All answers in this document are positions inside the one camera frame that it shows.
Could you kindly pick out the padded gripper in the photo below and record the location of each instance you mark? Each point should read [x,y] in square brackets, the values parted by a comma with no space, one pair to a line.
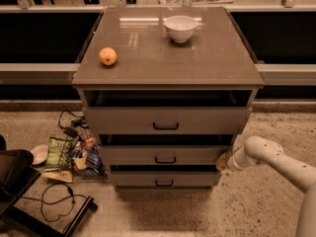
[233,161]

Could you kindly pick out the grey drawer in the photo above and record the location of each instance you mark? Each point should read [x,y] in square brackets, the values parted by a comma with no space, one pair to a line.
[168,112]
[164,176]
[170,149]

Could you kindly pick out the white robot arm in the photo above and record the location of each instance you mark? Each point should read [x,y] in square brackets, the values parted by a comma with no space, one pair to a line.
[257,151]

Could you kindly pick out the grey bottom drawer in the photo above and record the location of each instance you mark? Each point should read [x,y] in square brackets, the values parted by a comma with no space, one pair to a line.
[164,176]

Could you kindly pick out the grey three-drawer cabinet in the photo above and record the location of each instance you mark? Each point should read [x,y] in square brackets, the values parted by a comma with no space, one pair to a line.
[214,58]

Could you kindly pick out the grey top drawer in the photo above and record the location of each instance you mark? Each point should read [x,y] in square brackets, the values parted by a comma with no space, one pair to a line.
[168,112]

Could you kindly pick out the pile of snack packages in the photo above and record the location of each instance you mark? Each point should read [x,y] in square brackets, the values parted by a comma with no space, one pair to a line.
[86,160]

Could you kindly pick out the white bowl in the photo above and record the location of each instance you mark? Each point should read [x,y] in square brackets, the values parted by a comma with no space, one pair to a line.
[180,28]

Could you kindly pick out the orange fruit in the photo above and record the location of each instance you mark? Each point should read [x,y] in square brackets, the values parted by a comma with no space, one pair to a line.
[108,56]

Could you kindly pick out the yellow snack packet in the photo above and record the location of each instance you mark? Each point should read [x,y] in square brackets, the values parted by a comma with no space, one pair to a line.
[63,176]

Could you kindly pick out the green chip bag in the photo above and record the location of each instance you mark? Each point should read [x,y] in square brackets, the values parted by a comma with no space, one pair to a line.
[58,154]

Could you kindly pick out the white plate on floor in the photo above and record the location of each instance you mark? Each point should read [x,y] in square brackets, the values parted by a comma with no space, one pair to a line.
[40,153]

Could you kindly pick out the black equipment base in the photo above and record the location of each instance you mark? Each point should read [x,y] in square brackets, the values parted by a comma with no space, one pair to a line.
[16,176]

